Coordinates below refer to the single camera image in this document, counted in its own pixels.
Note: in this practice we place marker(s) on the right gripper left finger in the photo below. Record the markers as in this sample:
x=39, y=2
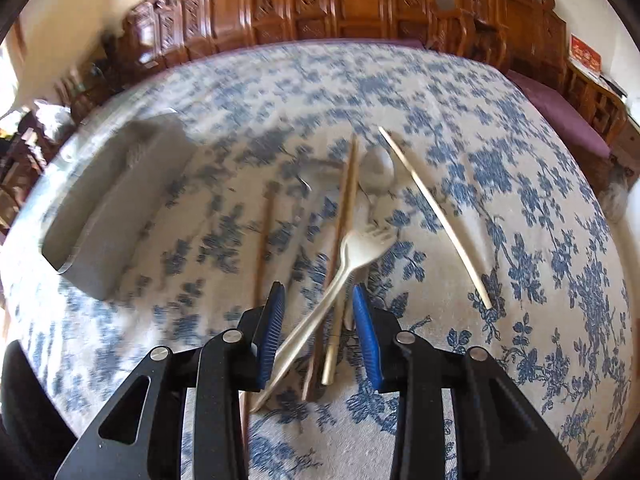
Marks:
x=138, y=432

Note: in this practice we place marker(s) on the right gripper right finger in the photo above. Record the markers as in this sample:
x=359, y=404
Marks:
x=499, y=434

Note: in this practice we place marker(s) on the light wooden chopstick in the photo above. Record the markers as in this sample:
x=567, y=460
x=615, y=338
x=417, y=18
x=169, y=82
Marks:
x=333, y=343

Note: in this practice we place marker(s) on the dark thin chopstick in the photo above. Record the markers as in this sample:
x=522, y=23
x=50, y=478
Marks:
x=246, y=396

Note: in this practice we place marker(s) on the white plastic fork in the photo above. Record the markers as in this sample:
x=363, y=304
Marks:
x=359, y=247

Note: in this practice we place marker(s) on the steel spoon slotted handle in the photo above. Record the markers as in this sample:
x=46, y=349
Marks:
x=318, y=176

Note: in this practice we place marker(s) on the round steel spoon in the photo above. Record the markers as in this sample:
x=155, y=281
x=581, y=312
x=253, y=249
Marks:
x=376, y=177

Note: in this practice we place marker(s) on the pale bamboo chopstick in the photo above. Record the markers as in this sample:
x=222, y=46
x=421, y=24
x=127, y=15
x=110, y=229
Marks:
x=441, y=217

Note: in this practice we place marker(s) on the brown wooden chopstick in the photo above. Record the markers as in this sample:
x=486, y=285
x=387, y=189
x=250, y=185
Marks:
x=311, y=383

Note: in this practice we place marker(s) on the grey metal tray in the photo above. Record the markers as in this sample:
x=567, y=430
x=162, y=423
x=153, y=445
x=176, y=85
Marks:
x=91, y=237

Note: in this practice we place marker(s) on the blue floral tablecloth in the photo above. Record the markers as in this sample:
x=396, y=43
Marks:
x=556, y=315

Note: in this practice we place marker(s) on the grey fluffy duster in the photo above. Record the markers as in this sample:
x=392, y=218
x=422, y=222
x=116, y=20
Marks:
x=613, y=198

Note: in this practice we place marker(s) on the purple armchair cushion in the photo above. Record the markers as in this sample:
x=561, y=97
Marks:
x=570, y=126

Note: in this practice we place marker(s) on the long carved wooden bench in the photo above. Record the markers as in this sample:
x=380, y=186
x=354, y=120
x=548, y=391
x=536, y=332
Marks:
x=160, y=34

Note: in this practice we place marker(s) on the red gift box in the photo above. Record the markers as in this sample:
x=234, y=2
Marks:
x=584, y=55

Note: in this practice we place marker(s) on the carved wooden armchair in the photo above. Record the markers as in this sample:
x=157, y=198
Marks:
x=527, y=37

